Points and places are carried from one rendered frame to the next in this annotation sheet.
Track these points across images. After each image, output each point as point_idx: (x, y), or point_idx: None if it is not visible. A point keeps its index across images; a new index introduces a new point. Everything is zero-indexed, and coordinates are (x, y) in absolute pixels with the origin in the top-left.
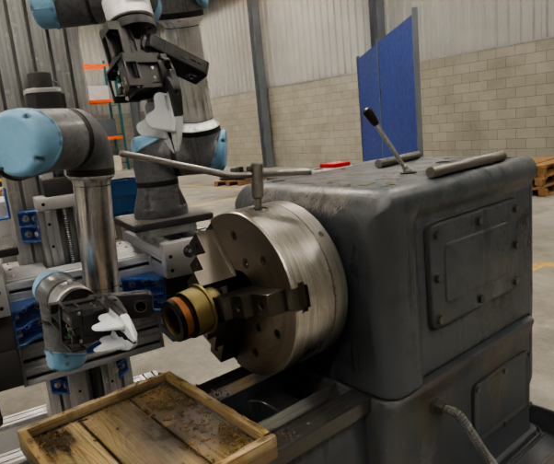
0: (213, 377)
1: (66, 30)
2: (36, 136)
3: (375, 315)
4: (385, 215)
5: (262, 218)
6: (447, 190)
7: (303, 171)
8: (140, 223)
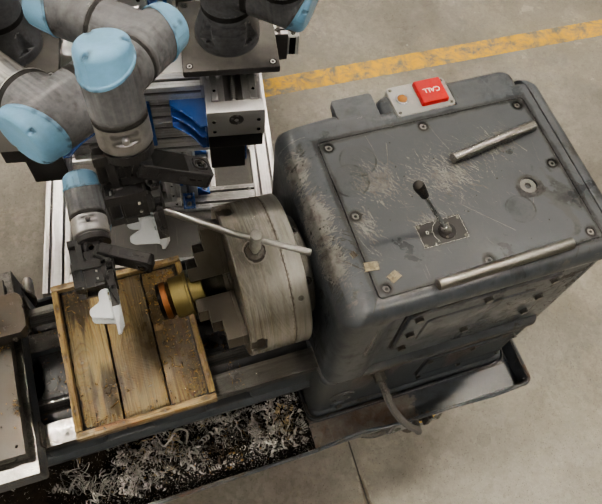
0: (322, 18)
1: None
2: (42, 151)
3: (329, 352)
4: (352, 329)
5: (249, 275)
6: (447, 301)
7: (301, 252)
8: (193, 62)
